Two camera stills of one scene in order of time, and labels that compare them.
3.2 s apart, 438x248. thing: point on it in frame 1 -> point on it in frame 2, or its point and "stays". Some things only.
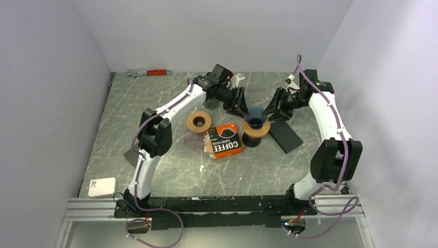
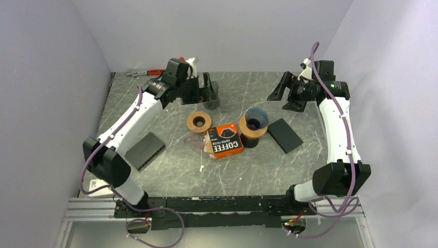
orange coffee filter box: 225,140 stays
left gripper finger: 236,112 -> 192,99
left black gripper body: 228,97 -> 189,88
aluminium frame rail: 92,210 stays
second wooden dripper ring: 199,122 stays
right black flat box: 284,135 stays
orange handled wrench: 152,72 stays
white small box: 102,187 stays
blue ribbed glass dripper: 256,117 stays
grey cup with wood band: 212,103 stays
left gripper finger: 243,107 -> 209,89
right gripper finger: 274,105 -> 286,81
